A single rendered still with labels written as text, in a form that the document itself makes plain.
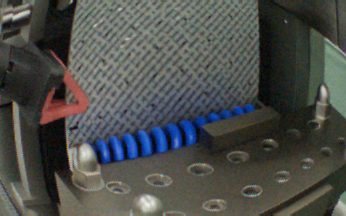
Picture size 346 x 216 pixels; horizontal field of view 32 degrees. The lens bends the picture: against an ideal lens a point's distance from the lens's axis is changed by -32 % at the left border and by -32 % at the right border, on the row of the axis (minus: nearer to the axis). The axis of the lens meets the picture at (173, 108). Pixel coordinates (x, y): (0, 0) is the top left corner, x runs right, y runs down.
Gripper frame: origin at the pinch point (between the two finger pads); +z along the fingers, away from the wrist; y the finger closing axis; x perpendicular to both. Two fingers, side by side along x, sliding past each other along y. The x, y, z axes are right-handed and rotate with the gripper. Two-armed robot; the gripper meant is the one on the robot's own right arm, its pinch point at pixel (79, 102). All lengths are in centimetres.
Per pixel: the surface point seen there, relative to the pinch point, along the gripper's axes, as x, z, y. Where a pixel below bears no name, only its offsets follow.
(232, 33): 12.5, 12.9, 0.3
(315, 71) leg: 15, 47, -13
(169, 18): 10.9, 4.7, 0.3
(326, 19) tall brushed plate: 23.4, 21.7, 6.9
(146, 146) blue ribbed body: -0.7, 7.1, 3.5
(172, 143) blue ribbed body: 0.4, 9.8, 3.4
